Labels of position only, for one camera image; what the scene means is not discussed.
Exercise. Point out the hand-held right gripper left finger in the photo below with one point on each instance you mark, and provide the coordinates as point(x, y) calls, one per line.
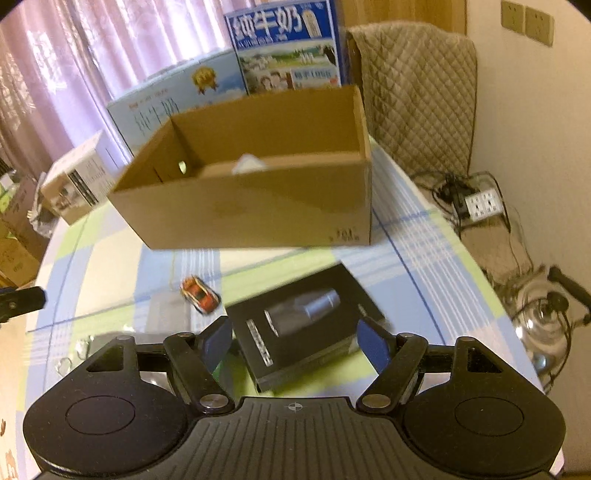
point(219, 342)

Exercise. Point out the light blue milk carton case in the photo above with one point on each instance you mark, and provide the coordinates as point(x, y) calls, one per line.
point(152, 110)

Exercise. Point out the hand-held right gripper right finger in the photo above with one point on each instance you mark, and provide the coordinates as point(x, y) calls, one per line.
point(372, 347)

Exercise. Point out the brown cardboard box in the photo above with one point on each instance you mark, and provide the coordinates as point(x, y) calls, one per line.
point(258, 207)

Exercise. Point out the white plastic wrapper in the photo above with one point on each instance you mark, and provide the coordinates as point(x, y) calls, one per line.
point(249, 165)

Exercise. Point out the white power strip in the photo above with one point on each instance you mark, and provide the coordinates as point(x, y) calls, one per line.
point(483, 204)

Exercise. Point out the checked tablecloth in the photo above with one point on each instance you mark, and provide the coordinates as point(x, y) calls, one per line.
point(115, 277)

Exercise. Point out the pink curtain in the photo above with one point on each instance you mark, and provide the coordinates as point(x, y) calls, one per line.
point(69, 60)

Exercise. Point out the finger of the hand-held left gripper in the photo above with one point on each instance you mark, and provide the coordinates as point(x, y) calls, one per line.
point(23, 300)

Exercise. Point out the beige printed box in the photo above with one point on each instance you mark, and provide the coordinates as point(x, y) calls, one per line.
point(78, 180)

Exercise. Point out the clear plastic cup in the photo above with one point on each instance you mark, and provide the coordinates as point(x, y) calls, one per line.
point(74, 357)

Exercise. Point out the dark blue milk carton case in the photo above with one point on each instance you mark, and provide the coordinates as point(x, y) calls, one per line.
point(281, 46)

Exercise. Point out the orange toy car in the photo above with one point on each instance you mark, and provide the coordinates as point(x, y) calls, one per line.
point(201, 295)

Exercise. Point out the beige wall socket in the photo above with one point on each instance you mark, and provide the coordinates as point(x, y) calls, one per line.
point(511, 16)
point(539, 26)

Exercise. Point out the brown cardboard carton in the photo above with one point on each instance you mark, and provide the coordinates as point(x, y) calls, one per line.
point(16, 249)

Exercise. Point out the chair with quilted beige cover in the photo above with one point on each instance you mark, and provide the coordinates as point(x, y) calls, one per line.
point(415, 92)

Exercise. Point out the steel kettle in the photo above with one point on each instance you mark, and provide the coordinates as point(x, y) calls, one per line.
point(535, 318)

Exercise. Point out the black product box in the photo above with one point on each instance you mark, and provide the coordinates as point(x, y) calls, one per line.
point(300, 304)

